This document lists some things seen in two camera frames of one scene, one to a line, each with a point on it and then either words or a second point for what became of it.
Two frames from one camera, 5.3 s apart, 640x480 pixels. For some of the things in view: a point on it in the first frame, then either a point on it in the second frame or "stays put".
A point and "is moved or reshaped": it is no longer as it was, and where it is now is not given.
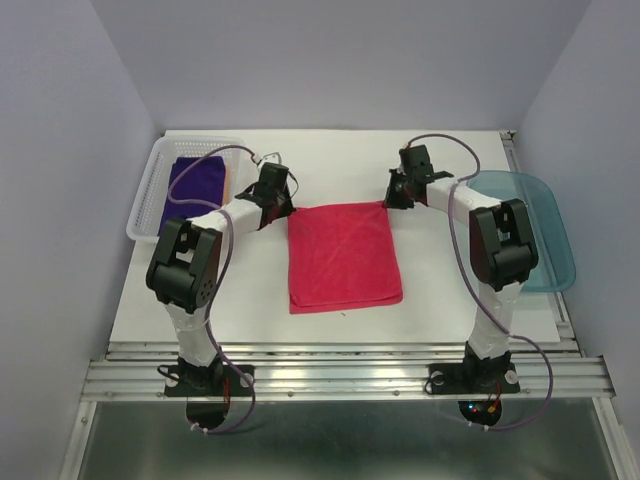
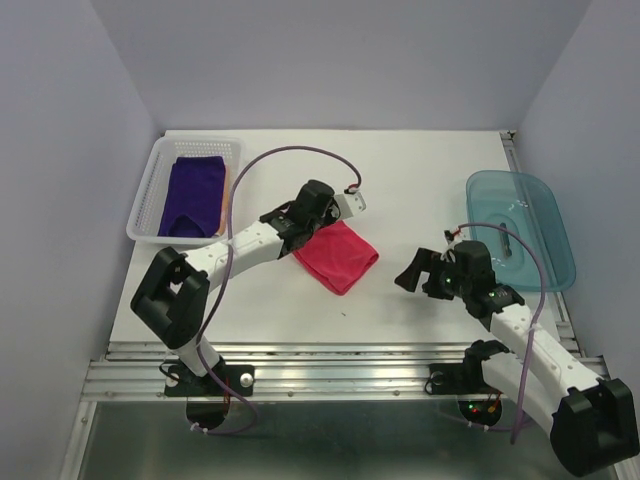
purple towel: [204, 181] stays put
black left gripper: [287, 207] to [332, 213]
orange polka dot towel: [227, 195] stays put
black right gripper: [391, 200] to [428, 261]
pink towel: [342, 257] is moved or reshaped
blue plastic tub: [555, 270] stays put
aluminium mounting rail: [340, 369] stays put
